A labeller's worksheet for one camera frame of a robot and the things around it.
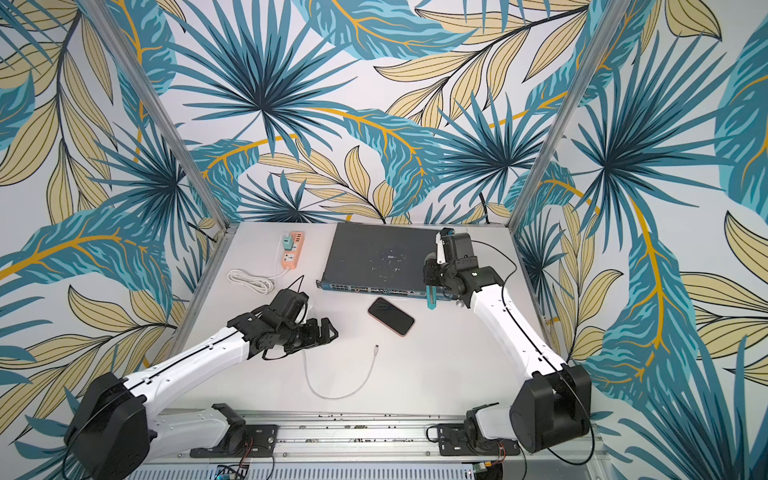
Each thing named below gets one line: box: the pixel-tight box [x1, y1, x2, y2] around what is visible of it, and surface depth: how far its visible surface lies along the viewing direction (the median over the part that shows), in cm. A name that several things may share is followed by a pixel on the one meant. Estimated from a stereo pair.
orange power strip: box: [282, 231, 305, 269], surface depth 109 cm
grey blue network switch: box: [316, 222, 440, 295], surface depth 106 cm
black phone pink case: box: [367, 297, 415, 337], surface depth 97 cm
